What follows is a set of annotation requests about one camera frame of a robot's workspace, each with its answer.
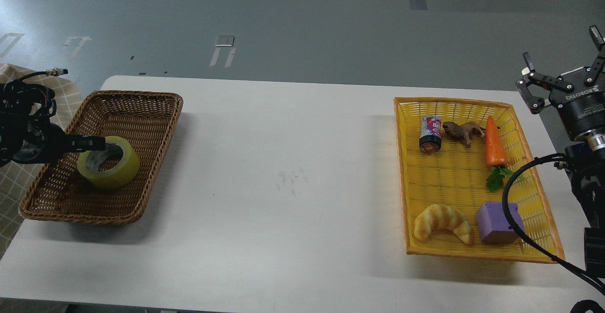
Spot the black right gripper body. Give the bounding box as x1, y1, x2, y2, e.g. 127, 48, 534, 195
549, 67, 605, 141

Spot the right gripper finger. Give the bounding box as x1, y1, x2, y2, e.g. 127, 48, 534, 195
515, 52, 561, 115
585, 25, 605, 87

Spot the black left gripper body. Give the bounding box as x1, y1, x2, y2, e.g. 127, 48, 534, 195
12, 126, 69, 164

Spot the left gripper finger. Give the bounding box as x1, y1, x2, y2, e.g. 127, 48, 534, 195
65, 136, 106, 153

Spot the yellow tape roll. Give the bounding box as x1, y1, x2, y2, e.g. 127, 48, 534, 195
77, 136, 140, 190

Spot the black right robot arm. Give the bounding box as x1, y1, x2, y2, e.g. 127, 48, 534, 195
501, 25, 605, 294

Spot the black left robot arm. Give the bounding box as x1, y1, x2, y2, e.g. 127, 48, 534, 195
0, 68, 106, 166

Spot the beige checked cloth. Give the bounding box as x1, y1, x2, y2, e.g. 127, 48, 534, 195
0, 75, 82, 256

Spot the orange toy carrot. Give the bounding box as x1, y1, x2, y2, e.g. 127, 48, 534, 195
485, 116, 514, 193

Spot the brown toy animal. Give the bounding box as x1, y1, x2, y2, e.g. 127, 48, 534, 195
442, 121, 486, 148

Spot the brown wicker basket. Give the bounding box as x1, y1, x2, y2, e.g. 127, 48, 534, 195
18, 90, 183, 226

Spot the yellow plastic basket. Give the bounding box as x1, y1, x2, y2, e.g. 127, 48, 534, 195
393, 97, 552, 263

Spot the small purple drink can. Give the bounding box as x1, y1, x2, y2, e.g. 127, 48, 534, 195
419, 115, 441, 153

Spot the purple foam block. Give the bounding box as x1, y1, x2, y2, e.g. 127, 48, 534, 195
475, 201, 520, 244

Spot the toy croissant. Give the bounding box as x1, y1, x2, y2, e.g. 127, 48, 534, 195
413, 204, 475, 245

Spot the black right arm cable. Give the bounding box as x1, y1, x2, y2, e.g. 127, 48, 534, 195
501, 152, 605, 295

